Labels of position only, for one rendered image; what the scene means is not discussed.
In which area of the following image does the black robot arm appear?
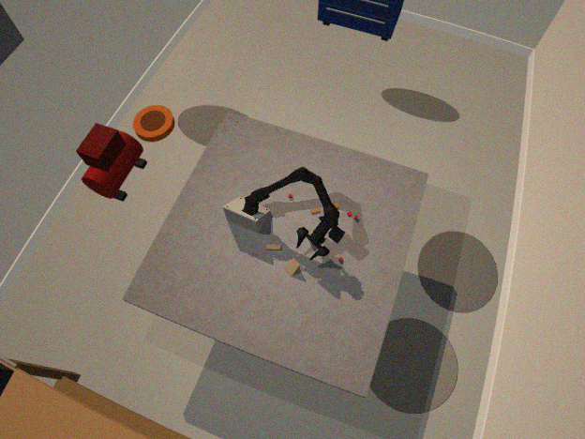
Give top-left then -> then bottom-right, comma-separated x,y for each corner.
242,167 -> 346,243

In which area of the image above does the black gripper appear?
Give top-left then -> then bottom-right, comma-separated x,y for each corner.
296,227 -> 329,261

